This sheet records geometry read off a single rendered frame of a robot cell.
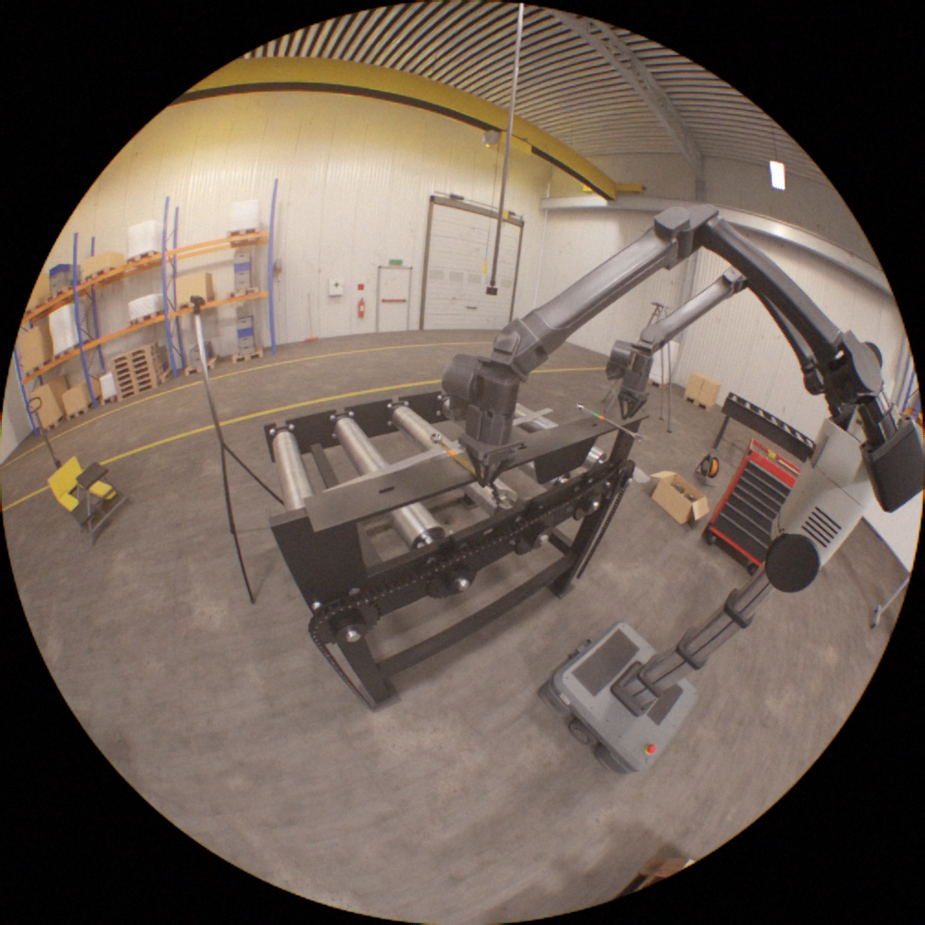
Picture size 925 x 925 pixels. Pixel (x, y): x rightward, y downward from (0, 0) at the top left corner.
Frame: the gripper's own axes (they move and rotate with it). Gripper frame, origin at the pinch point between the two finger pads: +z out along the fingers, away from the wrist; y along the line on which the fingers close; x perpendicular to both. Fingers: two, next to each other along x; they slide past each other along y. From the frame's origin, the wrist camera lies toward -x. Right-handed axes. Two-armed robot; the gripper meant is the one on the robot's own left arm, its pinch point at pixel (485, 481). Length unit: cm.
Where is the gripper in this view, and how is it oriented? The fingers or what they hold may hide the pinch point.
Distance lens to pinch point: 55.9
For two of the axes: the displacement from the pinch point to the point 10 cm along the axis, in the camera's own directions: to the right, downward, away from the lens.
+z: -0.9, 8.4, 5.3
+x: 5.7, 4.8, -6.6
